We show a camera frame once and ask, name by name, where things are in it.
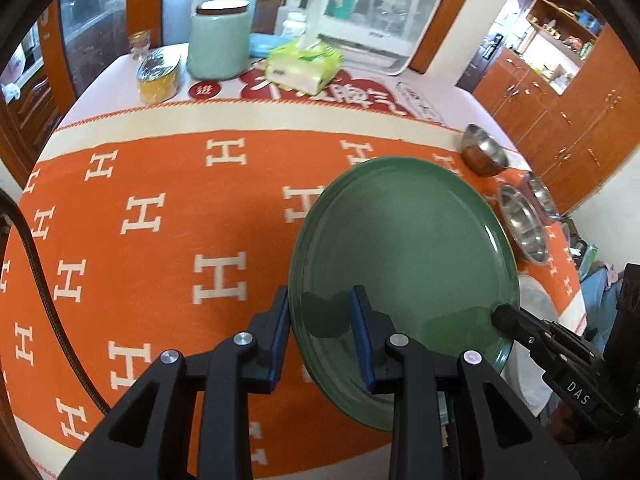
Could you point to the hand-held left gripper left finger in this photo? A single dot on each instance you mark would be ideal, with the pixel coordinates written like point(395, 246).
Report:
point(280, 335)

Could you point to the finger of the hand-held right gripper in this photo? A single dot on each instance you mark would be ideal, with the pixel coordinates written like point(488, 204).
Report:
point(520, 327)

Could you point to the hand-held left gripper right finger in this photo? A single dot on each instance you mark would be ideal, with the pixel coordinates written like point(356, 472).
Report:
point(361, 340)

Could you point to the white plate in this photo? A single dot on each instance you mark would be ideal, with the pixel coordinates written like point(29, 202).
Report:
point(537, 300)

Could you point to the large steel bowl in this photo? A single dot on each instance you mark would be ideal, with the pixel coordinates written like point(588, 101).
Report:
point(522, 225)

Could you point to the green plate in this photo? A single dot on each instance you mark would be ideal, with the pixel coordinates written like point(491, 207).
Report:
point(400, 240)

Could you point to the pink steel-lined bowl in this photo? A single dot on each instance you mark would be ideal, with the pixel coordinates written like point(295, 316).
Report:
point(542, 192)

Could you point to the orange patterned tablecloth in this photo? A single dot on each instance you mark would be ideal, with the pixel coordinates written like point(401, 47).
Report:
point(150, 260)

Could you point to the small steel bowl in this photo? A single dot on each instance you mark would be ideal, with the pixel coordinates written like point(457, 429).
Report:
point(482, 152)

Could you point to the dark entrance door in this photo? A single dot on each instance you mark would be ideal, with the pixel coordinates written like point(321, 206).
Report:
point(475, 75)

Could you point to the green tissue pack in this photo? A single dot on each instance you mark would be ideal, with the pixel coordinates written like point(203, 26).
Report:
point(305, 67)

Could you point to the yellow round tin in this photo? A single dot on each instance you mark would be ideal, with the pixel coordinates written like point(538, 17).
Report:
point(157, 82)

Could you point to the light blue packet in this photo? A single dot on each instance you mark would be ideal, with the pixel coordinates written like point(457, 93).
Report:
point(262, 45)

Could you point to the mint green canister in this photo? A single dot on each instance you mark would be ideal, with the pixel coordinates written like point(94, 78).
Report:
point(217, 40)

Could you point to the white pill bottle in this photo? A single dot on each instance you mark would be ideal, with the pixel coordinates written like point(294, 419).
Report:
point(294, 27)

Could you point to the small glass jar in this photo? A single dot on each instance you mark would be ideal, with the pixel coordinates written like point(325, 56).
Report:
point(140, 45)

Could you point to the translucent plastic bottle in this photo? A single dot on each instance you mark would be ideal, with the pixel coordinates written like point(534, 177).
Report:
point(290, 2)

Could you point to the wooden glass sliding door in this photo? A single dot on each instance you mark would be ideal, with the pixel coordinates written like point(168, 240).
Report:
point(100, 20)

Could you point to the wooden wall cabinet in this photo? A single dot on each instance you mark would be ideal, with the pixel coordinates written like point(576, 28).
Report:
point(550, 125)

